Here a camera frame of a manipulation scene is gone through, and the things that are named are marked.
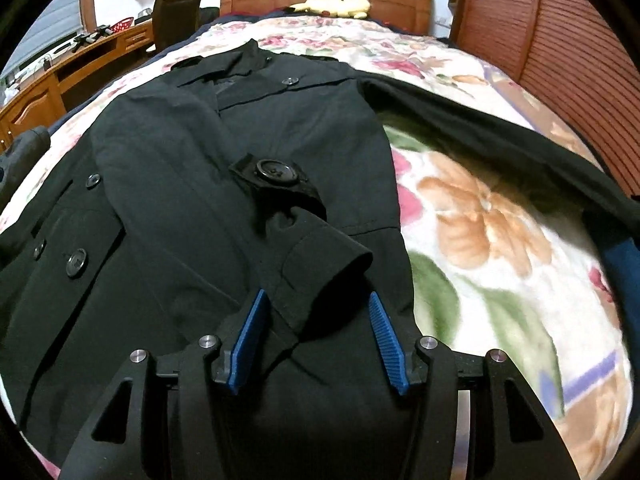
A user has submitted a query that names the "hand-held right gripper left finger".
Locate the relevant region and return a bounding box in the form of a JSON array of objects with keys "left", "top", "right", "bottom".
[{"left": 59, "top": 289, "right": 271, "bottom": 480}]

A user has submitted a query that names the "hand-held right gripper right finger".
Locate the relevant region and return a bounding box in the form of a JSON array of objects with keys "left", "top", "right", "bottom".
[{"left": 367, "top": 291, "right": 583, "bottom": 480}]

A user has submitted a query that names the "black coat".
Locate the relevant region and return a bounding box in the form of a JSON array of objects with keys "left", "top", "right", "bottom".
[{"left": 0, "top": 39, "right": 640, "bottom": 480}]

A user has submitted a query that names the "floral blanket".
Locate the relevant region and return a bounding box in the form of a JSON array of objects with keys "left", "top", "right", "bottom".
[{"left": 0, "top": 15, "right": 636, "bottom": 480}]

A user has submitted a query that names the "dark grey garment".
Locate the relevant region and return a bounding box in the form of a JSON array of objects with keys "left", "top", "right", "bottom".
[{"left": 0, "top": 127, "right": 51, "bottom": 196}]

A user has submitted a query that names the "wooden desk with cabinets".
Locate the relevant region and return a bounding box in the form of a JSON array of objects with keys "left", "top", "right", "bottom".
[{"left": 0, "top": 17, "right": 156, "bottom": 156}]

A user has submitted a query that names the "dark desk chair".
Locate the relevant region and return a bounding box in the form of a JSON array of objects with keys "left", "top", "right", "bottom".
[{"left": 152, "top": 0, "right": 203, "bottom": 51}]

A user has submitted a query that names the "black device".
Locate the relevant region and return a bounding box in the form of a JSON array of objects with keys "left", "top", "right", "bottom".
[{"left": 72, "top": 25, "right": 113, "bottom": 46}]

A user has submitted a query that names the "yellow plush toy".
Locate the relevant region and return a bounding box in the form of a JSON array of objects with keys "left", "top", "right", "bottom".
[{"left": 285, "top": 0, "right": 372, "bottom": 20}]

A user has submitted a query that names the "wooden louvered wardrobe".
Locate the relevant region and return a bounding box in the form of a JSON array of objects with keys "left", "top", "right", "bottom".
[{"left": 449, "top": 0, "right": 640, "bottom": 196}]

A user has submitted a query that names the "grey window blind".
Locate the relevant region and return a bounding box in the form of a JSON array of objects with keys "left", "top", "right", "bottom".
[{"left": 10, "top": 0, "right": 83, "bottom": 71}]

